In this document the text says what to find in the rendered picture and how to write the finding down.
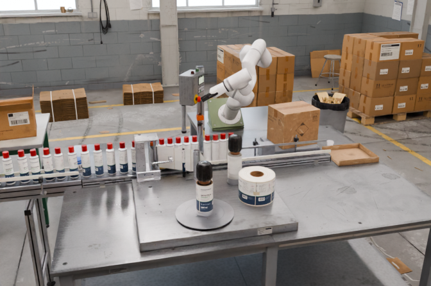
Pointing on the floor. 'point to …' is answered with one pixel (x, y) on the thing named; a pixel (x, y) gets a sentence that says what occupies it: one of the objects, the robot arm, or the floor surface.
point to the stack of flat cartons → (65, 104)
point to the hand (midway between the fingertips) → (204, 98)
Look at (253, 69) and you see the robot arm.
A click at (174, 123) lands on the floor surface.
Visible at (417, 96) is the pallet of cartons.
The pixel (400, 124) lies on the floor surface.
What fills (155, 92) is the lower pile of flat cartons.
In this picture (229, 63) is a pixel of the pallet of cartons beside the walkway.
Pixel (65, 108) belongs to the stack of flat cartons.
